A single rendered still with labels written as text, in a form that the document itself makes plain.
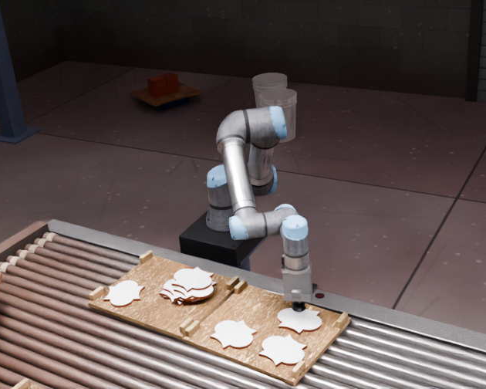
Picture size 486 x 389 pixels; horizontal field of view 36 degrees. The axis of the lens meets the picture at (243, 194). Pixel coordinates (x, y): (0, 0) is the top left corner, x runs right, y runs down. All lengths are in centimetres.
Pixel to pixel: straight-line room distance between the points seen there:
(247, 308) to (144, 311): 34
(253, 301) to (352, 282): 182
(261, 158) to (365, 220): 229
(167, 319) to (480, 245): 261
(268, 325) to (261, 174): 64
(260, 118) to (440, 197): 285
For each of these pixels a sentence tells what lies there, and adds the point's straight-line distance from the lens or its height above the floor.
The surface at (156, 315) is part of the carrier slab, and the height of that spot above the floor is 94.
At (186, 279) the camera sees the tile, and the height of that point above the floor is 99.
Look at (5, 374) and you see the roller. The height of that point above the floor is 92.
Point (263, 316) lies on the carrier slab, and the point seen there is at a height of 94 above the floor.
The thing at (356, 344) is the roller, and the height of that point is 92.
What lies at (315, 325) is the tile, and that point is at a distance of 240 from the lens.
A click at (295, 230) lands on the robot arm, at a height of 129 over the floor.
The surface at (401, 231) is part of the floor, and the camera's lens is 479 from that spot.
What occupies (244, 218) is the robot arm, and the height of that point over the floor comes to 129.
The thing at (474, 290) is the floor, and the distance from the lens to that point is 428.
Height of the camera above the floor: 239
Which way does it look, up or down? 27 degrees down
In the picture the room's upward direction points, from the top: 5 degrees counter-clockwise
